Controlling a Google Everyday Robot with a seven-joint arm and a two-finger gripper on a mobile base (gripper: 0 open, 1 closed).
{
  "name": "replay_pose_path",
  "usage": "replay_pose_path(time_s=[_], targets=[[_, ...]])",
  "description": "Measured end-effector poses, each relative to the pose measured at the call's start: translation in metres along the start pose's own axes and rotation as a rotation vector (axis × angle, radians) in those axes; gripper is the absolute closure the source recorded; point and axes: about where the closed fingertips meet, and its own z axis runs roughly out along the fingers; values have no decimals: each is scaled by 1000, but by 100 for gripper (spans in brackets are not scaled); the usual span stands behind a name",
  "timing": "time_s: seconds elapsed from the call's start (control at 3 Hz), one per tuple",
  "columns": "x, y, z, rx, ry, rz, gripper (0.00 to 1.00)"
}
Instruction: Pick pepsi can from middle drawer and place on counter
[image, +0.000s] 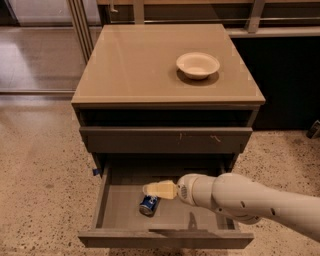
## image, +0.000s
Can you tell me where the white paper bowl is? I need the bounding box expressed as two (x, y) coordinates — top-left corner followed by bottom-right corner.
(176, 52), (220, 80)

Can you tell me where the grey top drawer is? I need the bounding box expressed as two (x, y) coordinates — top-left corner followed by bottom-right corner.
(80, 127), (252, 154)

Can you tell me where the open middle drawer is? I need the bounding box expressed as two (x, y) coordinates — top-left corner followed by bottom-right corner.
(79, 158), (254, 249)

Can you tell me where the grey drawer cabinet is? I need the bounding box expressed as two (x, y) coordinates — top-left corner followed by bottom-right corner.
(71, 24), (265, 171)

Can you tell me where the blue tape piece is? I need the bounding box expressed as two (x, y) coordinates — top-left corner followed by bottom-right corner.
(92, 169), (100, 176)

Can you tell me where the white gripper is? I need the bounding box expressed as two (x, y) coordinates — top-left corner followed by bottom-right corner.
(142, 174), (216, 210)

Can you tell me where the blue pepsi can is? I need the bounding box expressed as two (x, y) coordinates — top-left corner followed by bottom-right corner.
(139, 195), (159, 216)

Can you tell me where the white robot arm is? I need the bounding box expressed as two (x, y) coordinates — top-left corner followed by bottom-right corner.
(143, 173), (320, 242)

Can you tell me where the dark object on floor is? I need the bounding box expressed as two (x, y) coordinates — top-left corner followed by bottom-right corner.
(306, 120), (320, 139)

